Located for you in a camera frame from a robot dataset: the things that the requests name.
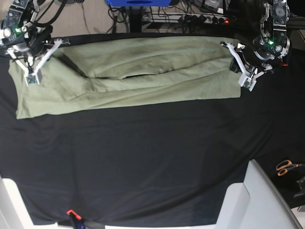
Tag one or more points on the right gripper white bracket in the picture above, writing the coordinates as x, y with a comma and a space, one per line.
31, 63

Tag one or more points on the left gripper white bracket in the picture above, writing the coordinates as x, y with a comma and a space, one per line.
247, 62

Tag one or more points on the light green T-shirt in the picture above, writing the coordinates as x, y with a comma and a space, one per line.
127, 72

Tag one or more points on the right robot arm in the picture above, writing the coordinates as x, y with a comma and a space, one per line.
27, 42

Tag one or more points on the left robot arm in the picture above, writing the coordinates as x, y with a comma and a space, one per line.
268, 51

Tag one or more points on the red black clamp right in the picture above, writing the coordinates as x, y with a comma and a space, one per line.
284, 61

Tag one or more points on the red black clamp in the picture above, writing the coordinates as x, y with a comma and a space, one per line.
284, 61
77, 222

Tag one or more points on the blue plastic box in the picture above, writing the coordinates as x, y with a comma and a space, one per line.
136, 3

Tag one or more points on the black table cloth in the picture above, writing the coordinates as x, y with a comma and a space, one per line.
155, 165

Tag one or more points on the white chair armrest right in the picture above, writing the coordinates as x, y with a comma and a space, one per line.
255, 203

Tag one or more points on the white chair armrest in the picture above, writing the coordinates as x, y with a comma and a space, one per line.
13, 212
255, 203

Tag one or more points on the white chair armrest left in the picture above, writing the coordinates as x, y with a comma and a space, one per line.
13, 212

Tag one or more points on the red black clamp front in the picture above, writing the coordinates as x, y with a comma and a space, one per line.
77, 222

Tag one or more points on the orange handled scissors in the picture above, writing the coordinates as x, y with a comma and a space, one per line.
287, 165

